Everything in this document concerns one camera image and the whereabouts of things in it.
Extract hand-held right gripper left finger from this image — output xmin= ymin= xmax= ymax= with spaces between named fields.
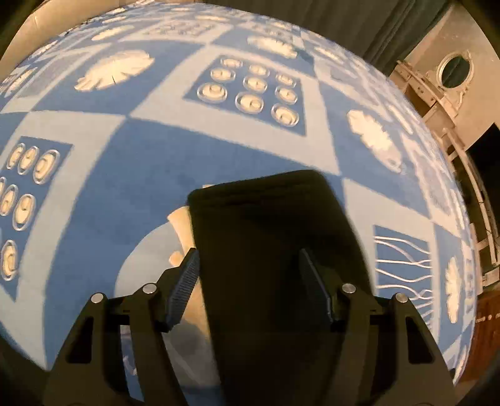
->
xmin=42 ymin=247 xmax=201 ymax=406

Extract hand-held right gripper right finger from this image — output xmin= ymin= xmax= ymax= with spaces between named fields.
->
xmin=299 ymin=248 xmax=458 ymax=406

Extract black pants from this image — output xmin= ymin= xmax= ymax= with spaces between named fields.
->
xmin=187 ymin=170 xmax=373 ymax=406

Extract blue patterned blanket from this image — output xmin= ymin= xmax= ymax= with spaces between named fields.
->
xmin=0 ymin=0 xmax=480 ymax=406

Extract oval mirror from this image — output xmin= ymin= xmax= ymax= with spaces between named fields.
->
xmin=435 ymin=51 xmax=476 ymax=93

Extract dark green curtain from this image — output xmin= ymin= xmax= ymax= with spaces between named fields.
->
xmin=203 ymin=0 xmax=451 ymax=76

